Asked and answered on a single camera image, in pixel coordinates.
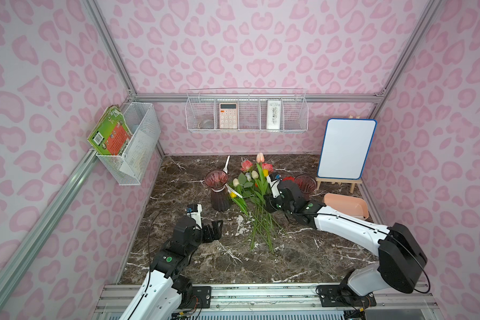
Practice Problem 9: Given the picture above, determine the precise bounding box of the small glass bowl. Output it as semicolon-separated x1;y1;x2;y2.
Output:
198;117;215;130

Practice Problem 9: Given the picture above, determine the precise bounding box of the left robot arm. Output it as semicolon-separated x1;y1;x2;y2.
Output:
121;216;223;319

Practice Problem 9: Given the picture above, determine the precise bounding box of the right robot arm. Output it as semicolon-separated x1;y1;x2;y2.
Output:
269;180;427;298

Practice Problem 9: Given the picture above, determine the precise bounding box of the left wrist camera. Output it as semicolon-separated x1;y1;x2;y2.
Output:
186;203;202;228

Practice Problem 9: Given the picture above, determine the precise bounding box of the pink rose back right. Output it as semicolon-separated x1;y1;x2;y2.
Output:
261;163;274;173

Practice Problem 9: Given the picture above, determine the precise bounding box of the pink rose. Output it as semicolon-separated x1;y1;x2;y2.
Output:
241;160;253;173
261;163;274;173

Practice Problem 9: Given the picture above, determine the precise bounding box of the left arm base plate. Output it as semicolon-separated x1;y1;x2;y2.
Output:
179;285;212;309

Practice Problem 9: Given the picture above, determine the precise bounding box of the white wire wall shelf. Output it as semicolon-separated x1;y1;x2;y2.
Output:
185;91;309;133

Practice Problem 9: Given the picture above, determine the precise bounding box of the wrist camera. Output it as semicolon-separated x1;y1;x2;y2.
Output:
186;203;202;228
267;172;281;198

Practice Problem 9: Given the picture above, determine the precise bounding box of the pink calculator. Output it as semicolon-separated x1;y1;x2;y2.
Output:
219;103;239;129

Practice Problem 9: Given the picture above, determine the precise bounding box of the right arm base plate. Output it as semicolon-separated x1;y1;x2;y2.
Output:
315;285;377;309

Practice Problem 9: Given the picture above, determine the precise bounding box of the green and red book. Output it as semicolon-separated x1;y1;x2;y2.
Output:
87;105;133;156

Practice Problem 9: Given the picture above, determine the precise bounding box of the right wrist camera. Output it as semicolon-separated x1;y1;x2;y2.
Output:
267;172;281;198

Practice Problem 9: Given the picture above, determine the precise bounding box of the pink plastic tray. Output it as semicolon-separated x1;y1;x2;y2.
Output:
323;193;369;220

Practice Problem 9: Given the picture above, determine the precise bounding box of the white mesh side basket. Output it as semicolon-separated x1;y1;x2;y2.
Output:
96;102;161;186

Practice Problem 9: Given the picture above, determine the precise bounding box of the dark red vase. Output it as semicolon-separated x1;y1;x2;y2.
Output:
295;174;317;200
204;169;231;212

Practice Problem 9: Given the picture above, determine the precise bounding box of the small whiteboard on easel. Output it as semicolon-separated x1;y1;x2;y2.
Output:
315;118;377;193

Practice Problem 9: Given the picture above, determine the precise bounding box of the white tag on vase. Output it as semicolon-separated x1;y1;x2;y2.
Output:
222;155;243;199

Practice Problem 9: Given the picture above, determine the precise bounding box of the pink rose back left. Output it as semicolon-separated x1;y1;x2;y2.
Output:
241;160;253;173

